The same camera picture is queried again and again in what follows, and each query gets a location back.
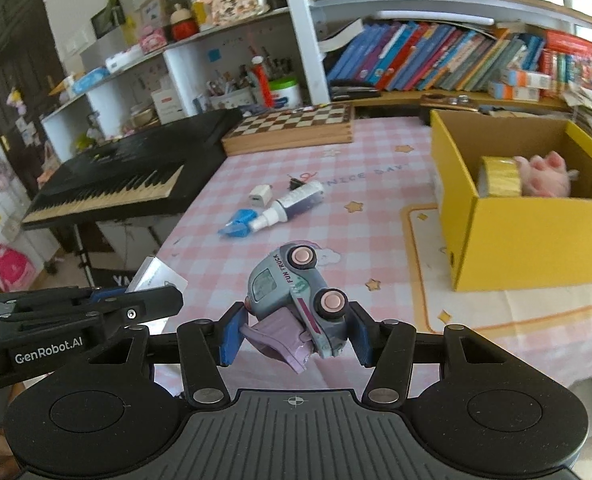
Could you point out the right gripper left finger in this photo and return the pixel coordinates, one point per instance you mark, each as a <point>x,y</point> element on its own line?
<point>205,346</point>

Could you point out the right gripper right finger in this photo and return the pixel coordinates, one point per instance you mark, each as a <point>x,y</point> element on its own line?
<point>387,348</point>

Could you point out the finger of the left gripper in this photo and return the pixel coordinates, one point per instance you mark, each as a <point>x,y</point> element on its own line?
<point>120,308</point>

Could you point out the grey toy truck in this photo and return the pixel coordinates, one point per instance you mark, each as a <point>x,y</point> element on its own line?
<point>297,313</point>

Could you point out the blue plastic clip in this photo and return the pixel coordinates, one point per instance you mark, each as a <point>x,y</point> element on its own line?
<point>238,225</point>

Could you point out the white spray bottle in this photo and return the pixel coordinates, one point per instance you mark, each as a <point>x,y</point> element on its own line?
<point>291,205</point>

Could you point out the cream orange-bordered mat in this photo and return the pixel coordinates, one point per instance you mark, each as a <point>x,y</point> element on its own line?
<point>503,313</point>

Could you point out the black electronic keyboard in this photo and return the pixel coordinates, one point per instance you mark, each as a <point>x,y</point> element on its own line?
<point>155,172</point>

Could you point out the yellow cardboard box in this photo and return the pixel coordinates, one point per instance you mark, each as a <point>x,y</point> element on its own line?
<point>511,242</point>

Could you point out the pink checkered tablecloth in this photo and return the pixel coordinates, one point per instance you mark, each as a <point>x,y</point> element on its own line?
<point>357,228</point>

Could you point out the white charger plug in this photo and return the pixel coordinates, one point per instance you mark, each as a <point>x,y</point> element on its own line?
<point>260,196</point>

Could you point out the black binder clip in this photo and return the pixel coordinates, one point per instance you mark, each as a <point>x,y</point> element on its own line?
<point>295,183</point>

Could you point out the yellow tape roll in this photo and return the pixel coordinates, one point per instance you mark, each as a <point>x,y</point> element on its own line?
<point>499,177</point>

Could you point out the white pen holder box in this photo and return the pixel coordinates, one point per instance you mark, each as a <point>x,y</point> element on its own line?
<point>233,99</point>

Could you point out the pink plush toy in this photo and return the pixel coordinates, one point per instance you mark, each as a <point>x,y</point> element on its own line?
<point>545,176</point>

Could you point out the wooden chess board box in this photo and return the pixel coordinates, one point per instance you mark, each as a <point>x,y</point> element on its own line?
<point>284,129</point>

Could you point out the dark wooden tray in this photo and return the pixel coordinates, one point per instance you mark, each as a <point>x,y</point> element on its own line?
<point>439,101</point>

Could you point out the black stapler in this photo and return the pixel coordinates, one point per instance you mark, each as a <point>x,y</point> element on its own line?
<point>348,90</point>

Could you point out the green lid white jar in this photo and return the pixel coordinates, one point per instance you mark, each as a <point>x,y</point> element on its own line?
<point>285,93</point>

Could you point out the red hanging tassel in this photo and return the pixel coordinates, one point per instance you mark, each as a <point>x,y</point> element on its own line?
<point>263,81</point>

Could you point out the row of colourful books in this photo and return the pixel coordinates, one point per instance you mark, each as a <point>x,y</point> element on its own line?
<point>404,56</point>

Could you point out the white bookshelf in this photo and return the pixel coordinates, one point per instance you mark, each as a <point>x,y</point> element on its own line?
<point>292,31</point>

